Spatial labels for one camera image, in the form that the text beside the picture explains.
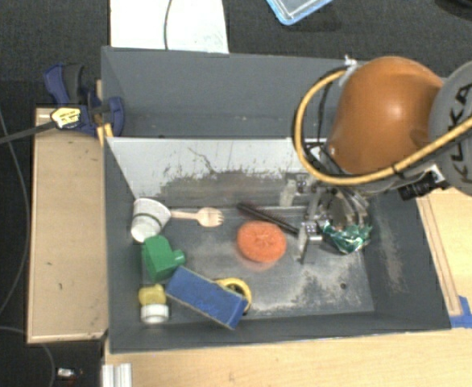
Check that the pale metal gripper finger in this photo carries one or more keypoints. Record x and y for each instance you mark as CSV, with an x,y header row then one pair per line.
x,y
310,228
314,239

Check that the black ribbed stick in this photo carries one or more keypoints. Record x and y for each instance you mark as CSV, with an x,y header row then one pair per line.
x,y
266,216

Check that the orange round slice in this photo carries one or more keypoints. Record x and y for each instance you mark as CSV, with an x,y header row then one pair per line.
x,y
261,241

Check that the wooden fork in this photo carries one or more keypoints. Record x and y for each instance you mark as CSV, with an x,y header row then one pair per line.
x,y
205,217

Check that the blue sponge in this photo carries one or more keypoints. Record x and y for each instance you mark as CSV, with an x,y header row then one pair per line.
x,y
205,296

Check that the grey metal bin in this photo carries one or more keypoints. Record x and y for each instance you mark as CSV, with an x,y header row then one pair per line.
x,y
228,95

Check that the green toy block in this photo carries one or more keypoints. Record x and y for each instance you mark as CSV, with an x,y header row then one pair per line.
x,y
157,258

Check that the white plastic cup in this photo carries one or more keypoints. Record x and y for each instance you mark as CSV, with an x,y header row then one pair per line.
x,y
147,216

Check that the yellow and white small bottle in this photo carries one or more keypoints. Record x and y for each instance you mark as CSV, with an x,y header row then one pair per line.
x,y
152,302

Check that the pale wood board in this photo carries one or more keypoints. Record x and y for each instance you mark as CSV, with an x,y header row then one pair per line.
x,y
69,224

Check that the black cylinder on white bracket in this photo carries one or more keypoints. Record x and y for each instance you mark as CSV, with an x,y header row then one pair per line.
x,y
419,187

